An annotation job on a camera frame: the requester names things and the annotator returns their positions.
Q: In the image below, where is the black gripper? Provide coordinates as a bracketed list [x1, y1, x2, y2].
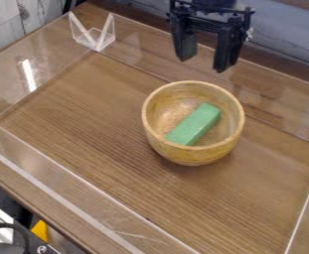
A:
[169, 0, 255, 72]

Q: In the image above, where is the green rectangular block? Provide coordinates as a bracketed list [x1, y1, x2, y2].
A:
[166, 103, 222, 146]

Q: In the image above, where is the brown wooden bowl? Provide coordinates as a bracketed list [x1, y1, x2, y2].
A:
[141, 80, 245, 166]

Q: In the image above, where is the clear acrylic corner bracket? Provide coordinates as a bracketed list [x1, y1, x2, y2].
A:
[68, 13, 115, 52]

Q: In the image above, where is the clear acrylic tray wall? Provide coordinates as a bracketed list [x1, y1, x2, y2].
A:
[0, 119, 200, 254]

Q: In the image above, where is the black cable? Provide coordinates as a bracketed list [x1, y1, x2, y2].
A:
[0, 221, 34, 254]

